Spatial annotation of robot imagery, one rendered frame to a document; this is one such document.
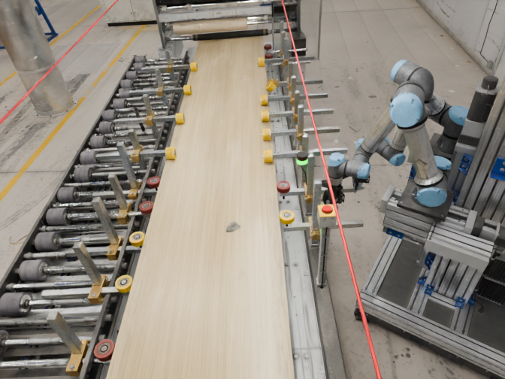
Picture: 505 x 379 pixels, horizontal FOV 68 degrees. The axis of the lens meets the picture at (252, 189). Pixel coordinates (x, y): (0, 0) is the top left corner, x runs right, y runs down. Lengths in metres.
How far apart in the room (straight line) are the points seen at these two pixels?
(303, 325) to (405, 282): 0.98
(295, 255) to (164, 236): 0.75
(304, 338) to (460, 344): 0.99
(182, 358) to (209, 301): 0.26
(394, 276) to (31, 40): 4.67
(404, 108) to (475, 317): 1.55
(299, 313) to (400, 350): 0.89
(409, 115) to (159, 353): 1.34
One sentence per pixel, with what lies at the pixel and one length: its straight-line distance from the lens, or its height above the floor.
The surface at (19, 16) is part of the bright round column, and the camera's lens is 5.37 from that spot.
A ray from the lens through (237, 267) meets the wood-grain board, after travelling 1.83.
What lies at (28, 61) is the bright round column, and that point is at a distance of 5.50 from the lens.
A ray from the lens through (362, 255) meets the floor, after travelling 3.07.
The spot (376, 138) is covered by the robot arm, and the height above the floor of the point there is 1.35.
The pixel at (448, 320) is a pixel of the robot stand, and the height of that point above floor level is 0.21.
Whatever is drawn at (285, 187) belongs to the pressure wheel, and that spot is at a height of 0.91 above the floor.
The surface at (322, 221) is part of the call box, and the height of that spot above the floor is 1.19.
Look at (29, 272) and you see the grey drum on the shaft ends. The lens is 2.29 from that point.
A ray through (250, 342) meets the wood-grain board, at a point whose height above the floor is 0.90.
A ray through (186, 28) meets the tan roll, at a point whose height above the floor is 1.05.
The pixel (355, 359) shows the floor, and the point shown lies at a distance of 2.62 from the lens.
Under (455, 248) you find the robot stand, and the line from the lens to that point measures 1.98.
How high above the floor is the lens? 2.34
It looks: 41 degrees down
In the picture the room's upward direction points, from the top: 5 degrees counter-clockwise
